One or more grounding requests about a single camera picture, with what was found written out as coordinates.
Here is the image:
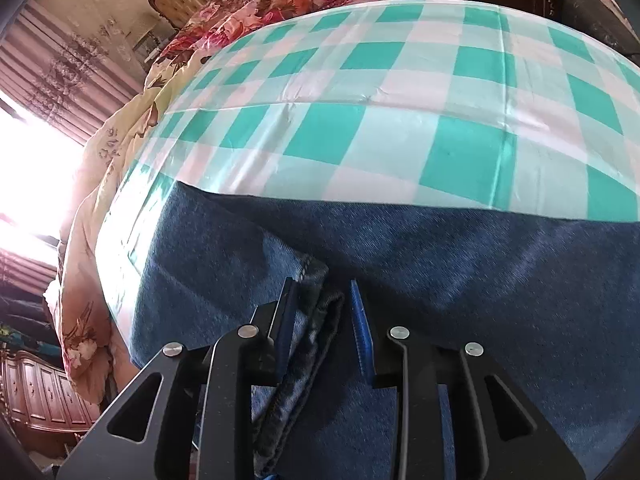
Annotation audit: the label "green white checkered tablecloth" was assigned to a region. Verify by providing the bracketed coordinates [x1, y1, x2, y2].
[95, 0, 640, 321]

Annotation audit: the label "pink floral curtain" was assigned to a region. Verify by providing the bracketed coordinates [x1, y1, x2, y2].
[0, 0, 146, 146]

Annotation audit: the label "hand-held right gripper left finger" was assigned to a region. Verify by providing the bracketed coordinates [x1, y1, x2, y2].
[55, 277, 301, 480]

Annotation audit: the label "blue denim pants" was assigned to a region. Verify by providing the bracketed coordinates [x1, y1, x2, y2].
[127, 180, 640, 480]

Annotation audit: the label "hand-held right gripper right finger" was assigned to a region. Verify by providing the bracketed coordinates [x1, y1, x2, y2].
[349, 279, 586, 480]

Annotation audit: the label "black leather armchair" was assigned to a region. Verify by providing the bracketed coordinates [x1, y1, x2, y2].
[557, 0, 640, 68]

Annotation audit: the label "wooden dresser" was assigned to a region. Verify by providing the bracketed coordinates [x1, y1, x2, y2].
[0, 350, 101, 461]

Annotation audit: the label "cream floral quilt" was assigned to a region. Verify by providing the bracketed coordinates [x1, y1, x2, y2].
[45, 55, 211, 396]

